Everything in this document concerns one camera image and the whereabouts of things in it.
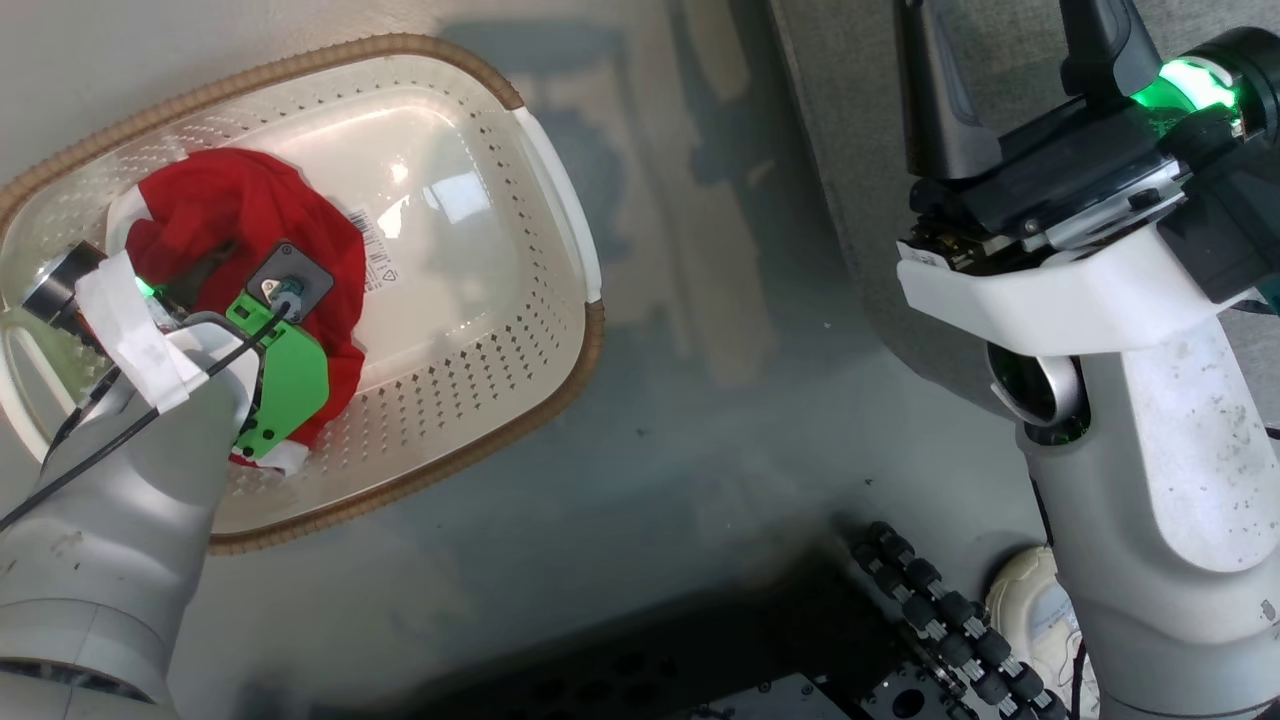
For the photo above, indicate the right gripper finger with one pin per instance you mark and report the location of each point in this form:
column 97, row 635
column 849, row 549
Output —
column 1100, row 45
column 940, row 90

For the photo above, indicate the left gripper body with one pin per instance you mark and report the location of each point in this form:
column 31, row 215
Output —
column 190, row 312

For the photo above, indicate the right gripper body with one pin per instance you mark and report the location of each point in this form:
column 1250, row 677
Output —
column 1060, row 185

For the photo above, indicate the red cloth garment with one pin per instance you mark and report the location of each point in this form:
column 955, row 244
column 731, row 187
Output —
column 230, row 210

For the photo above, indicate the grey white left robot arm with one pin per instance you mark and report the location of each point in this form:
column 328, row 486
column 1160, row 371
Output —
column 100, row 560

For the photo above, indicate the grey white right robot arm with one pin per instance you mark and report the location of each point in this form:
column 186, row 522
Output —
column 1160, row 500

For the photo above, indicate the white band on left wrist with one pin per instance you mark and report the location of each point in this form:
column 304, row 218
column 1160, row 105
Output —
column 130, row 330

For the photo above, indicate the white barcode label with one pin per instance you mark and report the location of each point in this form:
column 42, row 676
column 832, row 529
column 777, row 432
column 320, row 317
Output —
column 375, row 250

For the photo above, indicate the beige perforated laundry basket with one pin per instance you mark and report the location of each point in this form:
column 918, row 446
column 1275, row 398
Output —
column 470, row 300

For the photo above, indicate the white sneaker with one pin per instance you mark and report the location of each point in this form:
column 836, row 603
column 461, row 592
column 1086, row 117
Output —
column 1030, row 600

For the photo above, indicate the black roller omni wheel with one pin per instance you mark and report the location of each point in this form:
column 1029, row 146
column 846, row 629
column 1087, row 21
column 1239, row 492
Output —
column 940, row 610

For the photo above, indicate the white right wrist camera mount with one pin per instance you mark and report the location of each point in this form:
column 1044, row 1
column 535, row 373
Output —
column 1080, row 300

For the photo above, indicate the green left wrist camera mount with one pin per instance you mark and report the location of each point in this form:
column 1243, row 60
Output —
column 290, row 380

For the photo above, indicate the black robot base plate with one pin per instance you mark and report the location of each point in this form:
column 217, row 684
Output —
column 750, row 650

